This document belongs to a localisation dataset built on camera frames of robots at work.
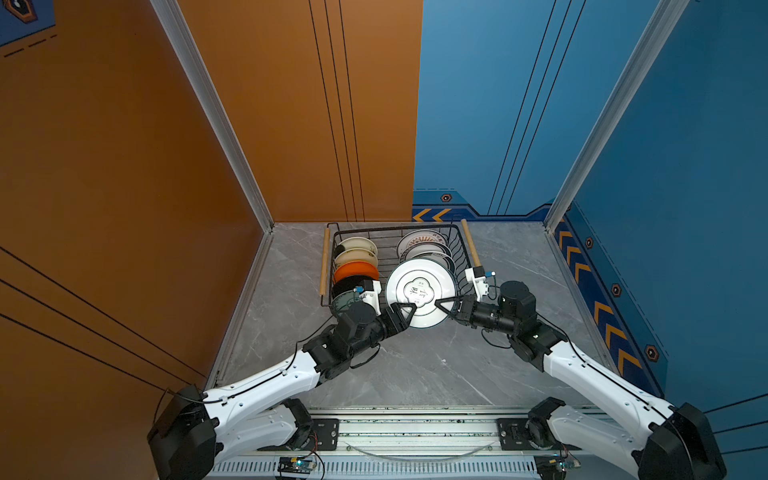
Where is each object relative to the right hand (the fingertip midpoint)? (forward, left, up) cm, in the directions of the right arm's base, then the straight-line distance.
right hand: (435, 306), depth 73 cm
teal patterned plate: (+7, +25, -8) cm, 27 cm away
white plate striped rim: (+25, +1, -7) cm, 26 cm away
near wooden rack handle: (+23, -13, -2) cm, 27 cm away
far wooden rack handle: (+15, +30, -2) cm, 34 cm away
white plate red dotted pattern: (+31, +2, -8) cm, 32 cm away
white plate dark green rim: (+21, -3, -7) cm, 23 cm away
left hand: (0, +5, -1) cm, 5 cm away
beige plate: (+24, +23, -8) cm, 34 cm away
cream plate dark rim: (+29, +23, -7) cm, 37 cm away
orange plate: (+20, +22, -10) cm, 31 cm away
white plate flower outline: (+5, +3, +3) cm, 7 cm away
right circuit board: (-30, -27, -24) cm, 47 cm away
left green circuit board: (-30, +34, -23) cm, 50 cm away
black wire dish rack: (+43, +13, -21) cm, 49 cm away
